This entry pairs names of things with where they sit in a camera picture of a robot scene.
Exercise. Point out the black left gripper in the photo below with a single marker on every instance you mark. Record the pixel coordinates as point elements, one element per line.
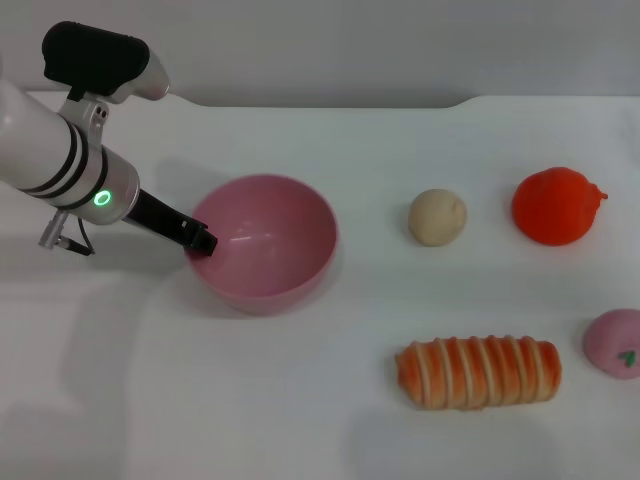
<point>155,217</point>

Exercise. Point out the pink plastic bowl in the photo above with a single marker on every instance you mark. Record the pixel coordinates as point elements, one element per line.
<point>280,260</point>

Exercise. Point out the beige egg yolk pastry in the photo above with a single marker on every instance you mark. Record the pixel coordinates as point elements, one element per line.
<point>436,217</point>

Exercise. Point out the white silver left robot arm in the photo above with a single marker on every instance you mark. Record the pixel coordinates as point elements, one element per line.
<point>35,145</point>

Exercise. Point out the orange striped bread roll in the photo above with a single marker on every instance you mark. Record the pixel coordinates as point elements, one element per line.
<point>480,372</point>

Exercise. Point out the orange red persimmon toy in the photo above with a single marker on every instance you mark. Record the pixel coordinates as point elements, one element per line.
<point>552,207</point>

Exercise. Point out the pink peach bun toy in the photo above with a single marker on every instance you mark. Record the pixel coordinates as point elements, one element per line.
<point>610,340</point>

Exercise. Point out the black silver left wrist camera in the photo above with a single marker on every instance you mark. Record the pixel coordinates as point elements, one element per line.
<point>95,57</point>

